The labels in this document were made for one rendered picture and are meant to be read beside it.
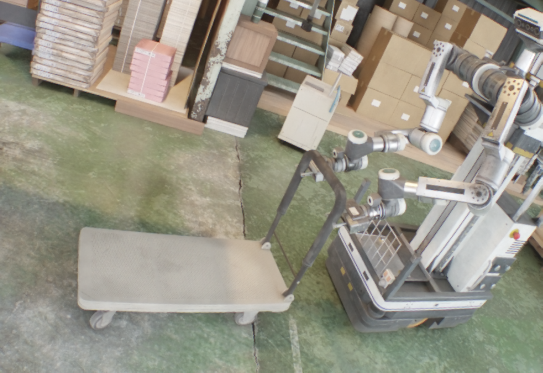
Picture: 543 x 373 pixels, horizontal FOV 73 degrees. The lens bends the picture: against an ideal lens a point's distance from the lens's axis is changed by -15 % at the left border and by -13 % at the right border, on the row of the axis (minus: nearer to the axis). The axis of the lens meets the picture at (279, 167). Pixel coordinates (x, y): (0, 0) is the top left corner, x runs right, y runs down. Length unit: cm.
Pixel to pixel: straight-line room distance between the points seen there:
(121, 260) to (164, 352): 40
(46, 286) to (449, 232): 184
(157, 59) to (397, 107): 301
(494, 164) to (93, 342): 160
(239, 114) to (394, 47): 221
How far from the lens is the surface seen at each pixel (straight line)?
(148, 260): 172
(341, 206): 149
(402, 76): 496
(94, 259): 168
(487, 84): 174
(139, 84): 319
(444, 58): 189
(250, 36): 305
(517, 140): 194
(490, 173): 153
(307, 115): 332
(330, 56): 476
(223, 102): 319
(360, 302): 206
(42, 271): 188
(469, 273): 226
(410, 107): 516
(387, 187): 157
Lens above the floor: 142
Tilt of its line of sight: 27 degrees down
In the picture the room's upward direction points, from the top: 24 degrees clockwise
